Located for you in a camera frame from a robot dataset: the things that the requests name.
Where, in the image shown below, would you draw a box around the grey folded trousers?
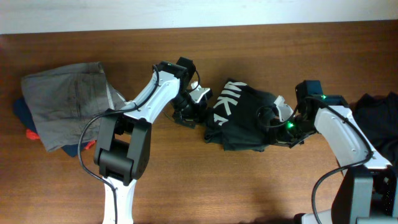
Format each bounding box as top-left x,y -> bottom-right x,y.
21,62 -> 127,152

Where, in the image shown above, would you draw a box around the orange folded garment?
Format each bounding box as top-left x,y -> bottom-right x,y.
25,129 -> 96,150

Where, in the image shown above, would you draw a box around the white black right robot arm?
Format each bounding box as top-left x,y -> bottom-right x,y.
266,80 -> 397,224

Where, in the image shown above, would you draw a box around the dark green t-shirt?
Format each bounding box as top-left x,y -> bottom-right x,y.
204,78 -> 276,152

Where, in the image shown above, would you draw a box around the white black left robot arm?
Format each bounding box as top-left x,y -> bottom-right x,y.
94,57 -> 212,223

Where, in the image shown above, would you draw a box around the navy folded garment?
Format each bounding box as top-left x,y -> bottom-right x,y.
12,96 -> 83,157

